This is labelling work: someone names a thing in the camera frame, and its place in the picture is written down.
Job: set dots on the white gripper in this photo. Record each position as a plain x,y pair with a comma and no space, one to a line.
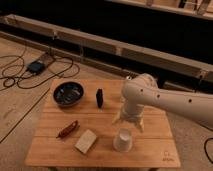
132,115

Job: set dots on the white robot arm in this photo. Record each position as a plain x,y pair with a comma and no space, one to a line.
143,90

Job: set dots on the black eraser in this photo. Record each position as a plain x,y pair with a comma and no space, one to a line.
99,98

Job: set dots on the dark ceramic bowl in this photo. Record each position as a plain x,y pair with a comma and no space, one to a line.
68,93

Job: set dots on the beige sponge block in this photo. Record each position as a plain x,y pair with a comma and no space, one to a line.
86,140

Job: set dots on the wooden table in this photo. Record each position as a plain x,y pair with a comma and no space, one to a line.
152,148

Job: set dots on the red-brown sausage toy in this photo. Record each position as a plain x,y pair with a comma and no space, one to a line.
66,131

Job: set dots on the long wooden beam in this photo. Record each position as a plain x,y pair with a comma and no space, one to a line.
137,53

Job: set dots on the black power adapter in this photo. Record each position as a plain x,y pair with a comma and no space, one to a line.
36,67

